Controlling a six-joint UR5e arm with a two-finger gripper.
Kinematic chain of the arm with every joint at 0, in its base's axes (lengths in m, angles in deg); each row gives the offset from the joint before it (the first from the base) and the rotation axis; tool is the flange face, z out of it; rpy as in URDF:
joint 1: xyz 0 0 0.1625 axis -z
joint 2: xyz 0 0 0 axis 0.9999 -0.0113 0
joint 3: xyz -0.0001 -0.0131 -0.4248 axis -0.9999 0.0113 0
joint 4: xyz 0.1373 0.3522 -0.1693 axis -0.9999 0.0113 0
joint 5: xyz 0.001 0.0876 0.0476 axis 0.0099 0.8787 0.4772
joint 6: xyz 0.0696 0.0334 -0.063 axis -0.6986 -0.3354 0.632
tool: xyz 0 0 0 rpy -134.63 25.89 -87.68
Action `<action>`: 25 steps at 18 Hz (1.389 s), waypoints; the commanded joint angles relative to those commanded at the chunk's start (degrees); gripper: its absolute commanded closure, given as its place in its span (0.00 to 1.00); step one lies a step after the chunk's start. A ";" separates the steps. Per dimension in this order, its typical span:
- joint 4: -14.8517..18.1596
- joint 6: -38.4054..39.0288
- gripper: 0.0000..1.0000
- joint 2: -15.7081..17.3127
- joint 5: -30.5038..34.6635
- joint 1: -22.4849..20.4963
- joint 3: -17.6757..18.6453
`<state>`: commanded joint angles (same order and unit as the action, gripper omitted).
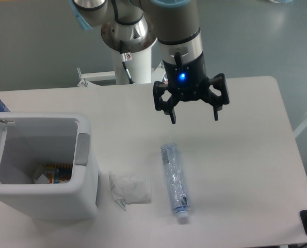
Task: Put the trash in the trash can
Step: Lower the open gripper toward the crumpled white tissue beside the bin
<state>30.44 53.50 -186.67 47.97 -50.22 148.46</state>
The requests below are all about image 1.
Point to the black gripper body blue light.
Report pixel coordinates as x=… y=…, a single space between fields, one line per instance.
x=185 y=83

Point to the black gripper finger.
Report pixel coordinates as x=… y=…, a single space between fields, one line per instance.
x=159 y=89
x=215 y=92

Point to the clear plastic water bottle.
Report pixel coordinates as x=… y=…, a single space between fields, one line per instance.
x=175 y=182

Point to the white paper wrapper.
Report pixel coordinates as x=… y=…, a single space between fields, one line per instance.
x=127 y=189

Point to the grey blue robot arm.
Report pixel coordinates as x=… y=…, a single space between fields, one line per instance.
x=129 y=27

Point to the colourful trash in bin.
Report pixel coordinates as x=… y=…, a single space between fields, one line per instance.
x=52 y=173

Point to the white plastic trash can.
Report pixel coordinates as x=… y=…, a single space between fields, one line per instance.
x=30 y=139

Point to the white pedestal foot right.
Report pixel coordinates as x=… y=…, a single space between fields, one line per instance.
x=158 y=73

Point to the white pedestal foot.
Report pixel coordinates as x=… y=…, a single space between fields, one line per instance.
x=96 y=79
x=158 y=73

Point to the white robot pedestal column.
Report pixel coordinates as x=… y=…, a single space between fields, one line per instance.
x=139 y=67

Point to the white pedestal foot left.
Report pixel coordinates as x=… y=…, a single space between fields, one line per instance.
x=96 y=79

